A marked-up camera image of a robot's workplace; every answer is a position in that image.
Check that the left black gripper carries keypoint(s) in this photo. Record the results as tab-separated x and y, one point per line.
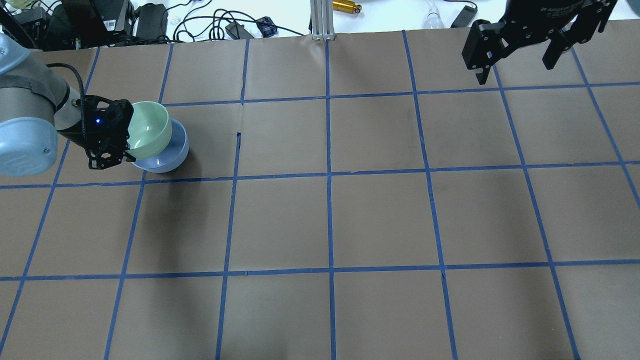
121	121

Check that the aluminium frame post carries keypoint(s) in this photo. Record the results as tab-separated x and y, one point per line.
322	24

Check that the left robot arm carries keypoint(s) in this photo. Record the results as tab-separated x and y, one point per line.
40	102

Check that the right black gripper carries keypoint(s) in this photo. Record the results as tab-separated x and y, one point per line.
541	16

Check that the yellow tool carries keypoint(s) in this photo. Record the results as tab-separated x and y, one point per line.
347	6

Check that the white light bulb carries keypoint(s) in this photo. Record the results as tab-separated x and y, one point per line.
432	18

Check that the green bowl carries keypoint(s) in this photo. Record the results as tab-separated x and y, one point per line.
149	130

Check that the blue bowl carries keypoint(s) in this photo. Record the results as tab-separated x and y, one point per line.
172	156

